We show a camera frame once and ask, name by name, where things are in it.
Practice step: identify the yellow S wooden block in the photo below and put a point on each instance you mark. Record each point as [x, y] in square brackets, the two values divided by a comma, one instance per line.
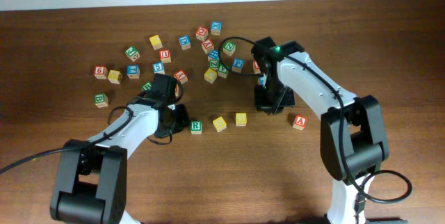
[219, 124]

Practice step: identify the blue 5 wooden block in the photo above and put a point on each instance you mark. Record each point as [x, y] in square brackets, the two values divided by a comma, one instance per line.
[158, 68]

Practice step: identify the blue H wooden block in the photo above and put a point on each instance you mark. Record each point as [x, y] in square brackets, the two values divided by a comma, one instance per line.
[213, 55]

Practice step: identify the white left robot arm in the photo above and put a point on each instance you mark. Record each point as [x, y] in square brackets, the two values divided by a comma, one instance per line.
[91, 180]

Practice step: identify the green J wooden block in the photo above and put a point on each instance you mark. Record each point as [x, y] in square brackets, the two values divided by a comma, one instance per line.
[132, 53]

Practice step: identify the green N wooden block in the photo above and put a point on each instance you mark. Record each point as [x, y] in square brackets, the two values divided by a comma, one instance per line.
[229, 48]

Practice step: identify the yellow W wooden block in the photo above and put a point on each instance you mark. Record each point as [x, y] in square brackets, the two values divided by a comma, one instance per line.
[114, 76]

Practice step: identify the blue X wooden block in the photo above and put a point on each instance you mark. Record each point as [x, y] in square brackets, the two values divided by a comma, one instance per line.
[216, 28]

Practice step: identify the yellow C wooden block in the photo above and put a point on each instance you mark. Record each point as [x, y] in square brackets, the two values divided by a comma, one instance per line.
[210, 75]

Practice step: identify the red I wooden block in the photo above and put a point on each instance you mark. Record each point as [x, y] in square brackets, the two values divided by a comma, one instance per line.
[177, 91]

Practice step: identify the blue I wooden block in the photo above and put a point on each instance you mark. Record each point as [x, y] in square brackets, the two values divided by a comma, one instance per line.
[133, 71]

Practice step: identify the green B left block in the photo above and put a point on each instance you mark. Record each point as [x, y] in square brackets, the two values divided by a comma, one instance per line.
[100, 100]

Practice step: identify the red Q wooden block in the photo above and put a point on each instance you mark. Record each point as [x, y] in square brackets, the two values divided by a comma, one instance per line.
[201, 33]

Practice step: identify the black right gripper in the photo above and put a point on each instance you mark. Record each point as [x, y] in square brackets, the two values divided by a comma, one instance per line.
[263, 103]

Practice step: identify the red A wooden block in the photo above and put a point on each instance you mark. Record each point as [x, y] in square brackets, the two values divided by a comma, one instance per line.
[300, 122]

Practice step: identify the green V wooden block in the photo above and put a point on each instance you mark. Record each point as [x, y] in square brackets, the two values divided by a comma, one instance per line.
[222, 71]

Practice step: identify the red U wooden block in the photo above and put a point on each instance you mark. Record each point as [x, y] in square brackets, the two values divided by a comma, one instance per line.
[165, 56]

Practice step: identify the yellow top wooden block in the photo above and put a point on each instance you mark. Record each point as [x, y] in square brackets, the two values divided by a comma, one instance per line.
[156, 42]

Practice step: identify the green R wooden block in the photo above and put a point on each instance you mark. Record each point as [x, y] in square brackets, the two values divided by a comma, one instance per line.
[196, 127]

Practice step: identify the green Z wooden block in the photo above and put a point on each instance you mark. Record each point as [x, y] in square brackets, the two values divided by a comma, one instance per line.
[214, 65]

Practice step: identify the blue P wooden block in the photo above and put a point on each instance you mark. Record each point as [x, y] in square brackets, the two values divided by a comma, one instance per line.
[237, 65]

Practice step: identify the red K wooden block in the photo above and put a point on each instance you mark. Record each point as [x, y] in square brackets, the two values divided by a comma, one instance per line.
[181, 76]

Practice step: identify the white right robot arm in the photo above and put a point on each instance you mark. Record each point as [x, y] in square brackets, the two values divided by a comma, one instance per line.
[353, 137]

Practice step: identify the red E wooden block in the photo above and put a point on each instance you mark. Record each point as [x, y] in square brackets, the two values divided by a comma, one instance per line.
[256, 68]

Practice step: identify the red 6 wooden block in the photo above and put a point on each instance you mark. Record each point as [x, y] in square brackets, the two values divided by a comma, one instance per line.
[100, 72]

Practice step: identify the green B wooden block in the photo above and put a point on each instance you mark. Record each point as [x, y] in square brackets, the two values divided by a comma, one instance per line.
[147, 86]

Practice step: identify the blue D wooden block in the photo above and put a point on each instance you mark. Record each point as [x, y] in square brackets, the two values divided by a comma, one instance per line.
[185, 42]

